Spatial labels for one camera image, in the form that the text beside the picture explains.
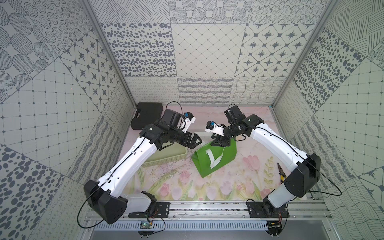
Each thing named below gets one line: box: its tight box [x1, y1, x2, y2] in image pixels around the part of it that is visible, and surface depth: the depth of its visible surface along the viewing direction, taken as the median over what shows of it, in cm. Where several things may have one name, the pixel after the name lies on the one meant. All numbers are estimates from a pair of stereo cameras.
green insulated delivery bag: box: [191, 138, 237, 178], surface depth 77 cm
